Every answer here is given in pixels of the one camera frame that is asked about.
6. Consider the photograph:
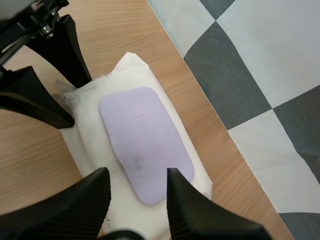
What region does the checked cloth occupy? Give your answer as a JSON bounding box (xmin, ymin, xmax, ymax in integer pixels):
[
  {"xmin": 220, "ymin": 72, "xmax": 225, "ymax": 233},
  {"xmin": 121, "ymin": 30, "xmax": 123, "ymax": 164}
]
[{"xmin": 146, "ymin": 0, "xmax": 320, "ymax": 240}]

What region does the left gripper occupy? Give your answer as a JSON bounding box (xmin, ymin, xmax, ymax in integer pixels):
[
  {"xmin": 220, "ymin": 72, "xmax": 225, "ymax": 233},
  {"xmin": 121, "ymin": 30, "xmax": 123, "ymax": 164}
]
[{"xmin": 0, "ymin": 0, "xmax": 93, "ymax": 130}]

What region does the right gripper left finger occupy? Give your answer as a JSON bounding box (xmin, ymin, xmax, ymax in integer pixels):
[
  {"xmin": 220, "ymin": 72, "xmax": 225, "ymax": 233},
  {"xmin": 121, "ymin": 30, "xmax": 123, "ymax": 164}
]
[{"xmin": 0, "ymin": 167, "xmax": 112, "ymax": 240}]

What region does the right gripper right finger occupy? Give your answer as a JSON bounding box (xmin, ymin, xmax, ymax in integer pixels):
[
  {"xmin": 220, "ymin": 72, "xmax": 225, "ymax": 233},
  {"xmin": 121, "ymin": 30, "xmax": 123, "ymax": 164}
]
[{"xmin": 166, "ymin": 167, "xmax": 270, "ymax": 240}]

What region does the white wet wipes pack lilac lid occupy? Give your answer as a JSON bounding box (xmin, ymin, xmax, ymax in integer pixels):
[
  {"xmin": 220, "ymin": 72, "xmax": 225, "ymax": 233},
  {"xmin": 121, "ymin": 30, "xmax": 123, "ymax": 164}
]
[{"xmin": 51, "ymin": 51, "xmax": 214, "ymax": 240}]

